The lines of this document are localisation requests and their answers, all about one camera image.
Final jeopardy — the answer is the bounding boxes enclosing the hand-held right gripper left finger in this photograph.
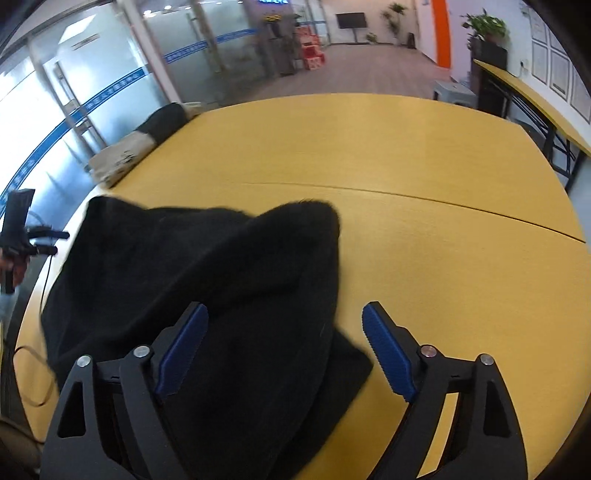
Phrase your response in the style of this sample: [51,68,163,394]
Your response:
[39,301,209,480]

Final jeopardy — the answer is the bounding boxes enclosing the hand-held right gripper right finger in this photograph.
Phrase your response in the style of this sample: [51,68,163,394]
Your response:
[361,301,528,480]

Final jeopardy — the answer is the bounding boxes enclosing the black garment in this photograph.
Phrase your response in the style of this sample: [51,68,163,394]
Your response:
[41,196,374,480]

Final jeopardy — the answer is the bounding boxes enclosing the person's left hand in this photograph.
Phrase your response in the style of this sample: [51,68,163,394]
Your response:
[0,256,31,289]

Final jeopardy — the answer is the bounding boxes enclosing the beige patterned cloth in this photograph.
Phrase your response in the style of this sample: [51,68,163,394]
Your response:
[88,130,158,188]

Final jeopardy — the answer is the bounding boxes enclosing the black folded cloth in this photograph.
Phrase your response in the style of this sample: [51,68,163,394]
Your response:
[139,102,190,141]

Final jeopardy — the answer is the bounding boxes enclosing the grey plastic stool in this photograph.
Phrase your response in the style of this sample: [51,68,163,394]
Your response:
[433,80,476,108]

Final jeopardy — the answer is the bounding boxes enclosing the black cabinet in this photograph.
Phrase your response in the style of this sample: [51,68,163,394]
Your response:
[468,39,509,117]

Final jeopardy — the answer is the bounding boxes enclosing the black flower stand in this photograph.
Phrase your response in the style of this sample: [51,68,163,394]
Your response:
[263,13,297,77]

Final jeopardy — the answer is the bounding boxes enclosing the yellow side table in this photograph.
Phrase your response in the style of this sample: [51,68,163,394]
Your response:
[473,59,591,191]

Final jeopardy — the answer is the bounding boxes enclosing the stack of red boxes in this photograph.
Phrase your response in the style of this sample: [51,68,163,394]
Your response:
[295,25,326,71]

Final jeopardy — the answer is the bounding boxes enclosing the black television on stand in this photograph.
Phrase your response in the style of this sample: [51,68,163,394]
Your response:
[335,13,368,44]

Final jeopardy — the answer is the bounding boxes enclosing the large leafy potted plant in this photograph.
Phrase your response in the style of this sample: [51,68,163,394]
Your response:
[462,9,509,45]

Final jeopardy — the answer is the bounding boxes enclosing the tall potted plant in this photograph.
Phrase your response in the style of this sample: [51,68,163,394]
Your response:
[381,2,409,47]

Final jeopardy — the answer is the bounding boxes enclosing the thin black cable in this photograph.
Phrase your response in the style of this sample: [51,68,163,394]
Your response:
[13,254,54,408]

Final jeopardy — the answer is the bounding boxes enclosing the long metal door handle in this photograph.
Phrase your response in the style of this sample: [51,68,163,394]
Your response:
[187,11,221,72]
[53,62,105,148]

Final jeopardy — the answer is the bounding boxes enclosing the framed wall notice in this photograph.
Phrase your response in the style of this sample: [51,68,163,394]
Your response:
[570,69,591,123]
[549,48,571,100]
[531,39,550,84]

